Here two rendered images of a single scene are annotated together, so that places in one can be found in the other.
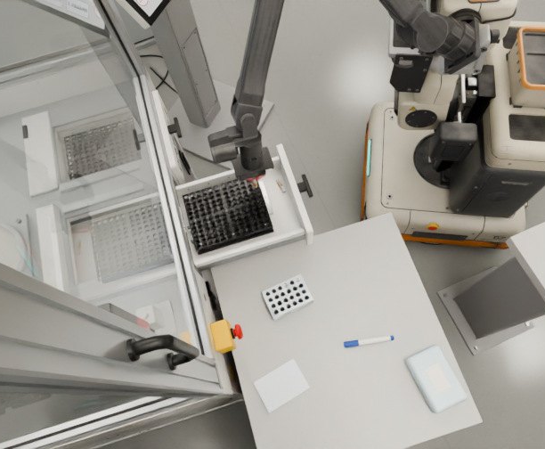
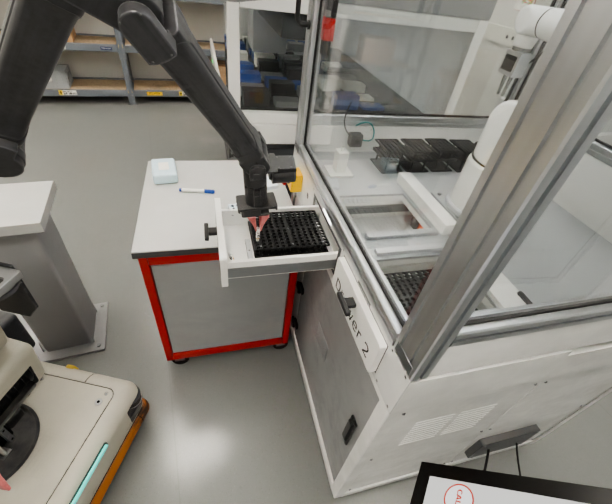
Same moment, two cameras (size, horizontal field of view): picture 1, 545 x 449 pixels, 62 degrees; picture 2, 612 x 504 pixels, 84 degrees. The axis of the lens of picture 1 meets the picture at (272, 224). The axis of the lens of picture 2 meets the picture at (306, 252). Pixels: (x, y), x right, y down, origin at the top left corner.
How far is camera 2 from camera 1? 145 cm
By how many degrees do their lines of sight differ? 70
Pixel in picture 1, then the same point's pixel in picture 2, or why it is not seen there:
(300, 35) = not seen: outside the picture
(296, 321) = not seen: hidden behind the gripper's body
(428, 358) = (163, 172)
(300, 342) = not seen: hidden behind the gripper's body
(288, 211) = (230, 241)
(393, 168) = (68, 442)
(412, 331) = (164, 191)
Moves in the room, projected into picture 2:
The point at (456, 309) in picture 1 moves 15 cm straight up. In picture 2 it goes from (97, 333) to (88, 314)
